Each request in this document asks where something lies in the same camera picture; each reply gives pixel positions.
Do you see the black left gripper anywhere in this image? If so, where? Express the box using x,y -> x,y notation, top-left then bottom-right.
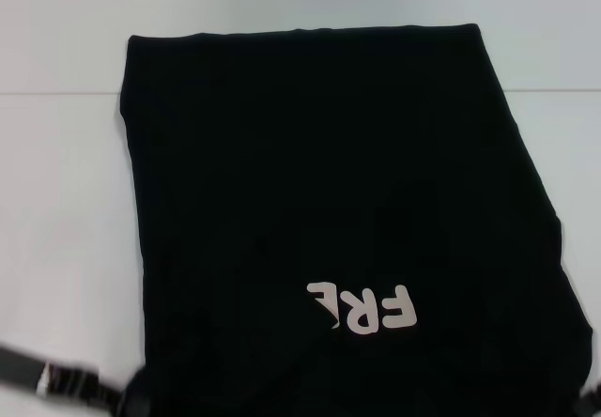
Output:
0,341 -> 154,417

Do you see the black shirt with FREE print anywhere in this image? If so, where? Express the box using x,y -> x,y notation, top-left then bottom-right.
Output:
116,23 -> 593,417

